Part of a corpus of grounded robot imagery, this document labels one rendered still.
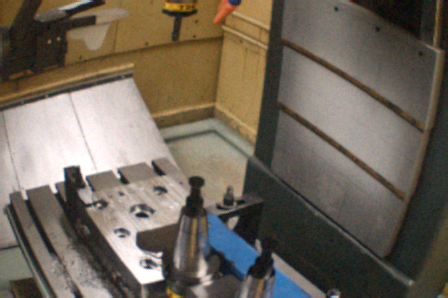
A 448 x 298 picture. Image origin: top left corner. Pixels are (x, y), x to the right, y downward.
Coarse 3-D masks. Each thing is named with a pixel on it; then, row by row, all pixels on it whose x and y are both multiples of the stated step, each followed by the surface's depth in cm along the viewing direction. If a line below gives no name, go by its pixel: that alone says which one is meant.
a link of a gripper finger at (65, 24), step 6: (66, 18) 65; (78, 18) 65; (84, 18) 65; (90, 18) 66; (54, 24) 64; (60, 24) 64; (66, 24) 64; (72, 24) 65; (78, 24) 65; (84, 24) 66; (90, 24) 66; (60, 30) 64; (66, 30) 65
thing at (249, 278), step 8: (248, 272) 49; (272, 272) 49; (248, 280) 48; (256, 280) 48; (264, 280) 48; (272, 280) 48; (240, 288) 50; (248, 288) 49; (256, 288) 48; (264, 288) 48; (272, 288) 49; (240, 296) 49; (248, 296) 49; (256, 296) 48; (264, 296) 49; (272, 296) 50
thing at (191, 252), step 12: (180, 216) 56; (192, 216) 56; (204, 216) 56; (180, 228) 56; (192, 228) 56; (204, 228) 56; (180, 240) 57; (192, 240) 56; (204, 240) 57; (180, 252) 57; (192, 252) 57; (204, 252) 57; (180, 264) 58; (192, 264) 57; (204, 264) 58
